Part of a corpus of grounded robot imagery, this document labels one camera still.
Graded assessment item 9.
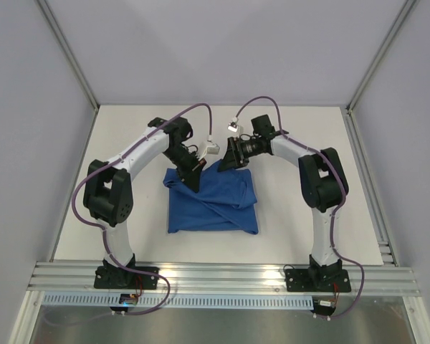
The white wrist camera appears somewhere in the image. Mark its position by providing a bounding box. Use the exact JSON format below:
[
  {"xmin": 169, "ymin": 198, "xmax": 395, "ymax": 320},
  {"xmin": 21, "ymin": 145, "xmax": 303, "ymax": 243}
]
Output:
[
  {"xmin": 227, "ymin": 117, "xmax": 244, "ymax": 137},
  {"xmin": 197, "ymin": 140, "xmax": 220, "ymax": 160}
]

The slotted cable duct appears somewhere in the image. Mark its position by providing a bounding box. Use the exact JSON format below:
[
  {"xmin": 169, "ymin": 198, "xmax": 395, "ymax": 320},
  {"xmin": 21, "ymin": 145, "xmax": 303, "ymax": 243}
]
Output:
[{"xmin": 42, "ymin": 292, "xmax": 313, "ymax": 310}]

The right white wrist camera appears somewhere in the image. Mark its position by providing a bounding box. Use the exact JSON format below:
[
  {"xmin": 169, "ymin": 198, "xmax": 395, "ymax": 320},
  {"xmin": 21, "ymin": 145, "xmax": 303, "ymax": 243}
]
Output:
[{"xmin": 227, "ymin": 117, "xmax": 244, "ymax": 137}]

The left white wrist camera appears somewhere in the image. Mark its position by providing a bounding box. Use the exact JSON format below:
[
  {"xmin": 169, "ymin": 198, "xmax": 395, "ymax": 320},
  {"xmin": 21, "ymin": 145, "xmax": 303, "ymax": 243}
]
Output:
[{"xmin": 197, "ymin": 140, "xmax": 220, "ymax": 160}]

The aluminium mounting rail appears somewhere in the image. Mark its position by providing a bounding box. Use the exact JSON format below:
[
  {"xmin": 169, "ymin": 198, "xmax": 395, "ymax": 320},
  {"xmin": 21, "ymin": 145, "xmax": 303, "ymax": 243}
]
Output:
[{"xmin": 27, "ymin": 260, "xmax": 421, "ymax": 297}]

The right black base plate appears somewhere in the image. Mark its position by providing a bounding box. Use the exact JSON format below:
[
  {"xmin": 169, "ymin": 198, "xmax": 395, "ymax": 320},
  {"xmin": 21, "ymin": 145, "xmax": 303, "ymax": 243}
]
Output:
[{"xmin": 284, "ymin": 267, "xmax": 352, "ymax": 293}]

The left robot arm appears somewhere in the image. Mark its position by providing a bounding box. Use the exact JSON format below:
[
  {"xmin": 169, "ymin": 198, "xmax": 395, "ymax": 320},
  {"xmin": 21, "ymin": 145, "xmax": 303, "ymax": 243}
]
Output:
[{"xmin": 83, "ymin": 118, "xmax": 206, "ymax": 290}]

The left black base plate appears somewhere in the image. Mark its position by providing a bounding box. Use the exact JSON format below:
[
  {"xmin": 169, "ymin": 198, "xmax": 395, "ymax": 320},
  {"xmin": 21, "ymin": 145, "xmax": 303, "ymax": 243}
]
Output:
[{"xmin": 93, "ymin": 264, "xmax": 159, "ymax": 290}]

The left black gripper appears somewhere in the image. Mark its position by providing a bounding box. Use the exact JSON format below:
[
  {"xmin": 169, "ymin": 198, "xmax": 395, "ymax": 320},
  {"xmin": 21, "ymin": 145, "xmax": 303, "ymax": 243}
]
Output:
[{"xmin": 163, "ymin": 145, "xmax": 207, "ymax": 193}]

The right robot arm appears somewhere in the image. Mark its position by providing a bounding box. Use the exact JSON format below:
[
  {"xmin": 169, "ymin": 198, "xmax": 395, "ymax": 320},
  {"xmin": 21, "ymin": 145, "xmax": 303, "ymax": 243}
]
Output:
[{"xmin": 219, "ymin": 115, "xmax": 348, "ymax": 290}]

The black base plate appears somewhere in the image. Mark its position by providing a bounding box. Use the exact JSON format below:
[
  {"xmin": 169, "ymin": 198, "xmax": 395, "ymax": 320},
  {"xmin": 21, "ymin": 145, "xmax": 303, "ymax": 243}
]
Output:
[
  {"xmin": 93, "ymin": 264, "xmax": 159, "ymax": 290},
  {"xmin": 284, "ymin": 267, "xmax": 352, "ymax": 293}
]

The blue surgical drape cloth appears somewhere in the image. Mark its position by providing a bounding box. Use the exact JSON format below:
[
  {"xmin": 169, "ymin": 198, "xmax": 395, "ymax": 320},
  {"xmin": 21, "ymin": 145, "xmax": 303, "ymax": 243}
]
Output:
[{"xmin": 163, "ymin": 161, "xmax": 259, "ymax": 235}]

